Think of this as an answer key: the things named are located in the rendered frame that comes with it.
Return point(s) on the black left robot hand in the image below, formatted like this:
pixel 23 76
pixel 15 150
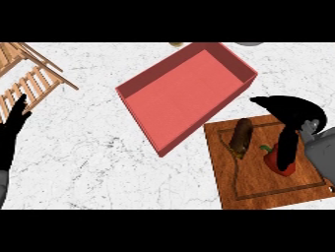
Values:
pixel 4 139

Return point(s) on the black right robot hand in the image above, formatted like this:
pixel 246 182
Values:
pixel 294 110

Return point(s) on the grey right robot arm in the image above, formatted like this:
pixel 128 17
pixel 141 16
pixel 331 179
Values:
pixel 331 160

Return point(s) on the brown wooden cutting board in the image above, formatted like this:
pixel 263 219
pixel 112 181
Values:
pixel 267 170

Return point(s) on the red cardboard box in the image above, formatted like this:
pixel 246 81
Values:
pixel 187 95

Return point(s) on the red bell pepper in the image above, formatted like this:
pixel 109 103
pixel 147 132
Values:
pixel 272 160

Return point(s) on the wooden slatted rack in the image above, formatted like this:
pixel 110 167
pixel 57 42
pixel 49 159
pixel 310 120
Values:
pixel 12 82

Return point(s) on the grey round object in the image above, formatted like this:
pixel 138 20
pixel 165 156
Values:
pixel 249 43

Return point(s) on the small tan object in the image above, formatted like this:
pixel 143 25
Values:
pixel 177 44

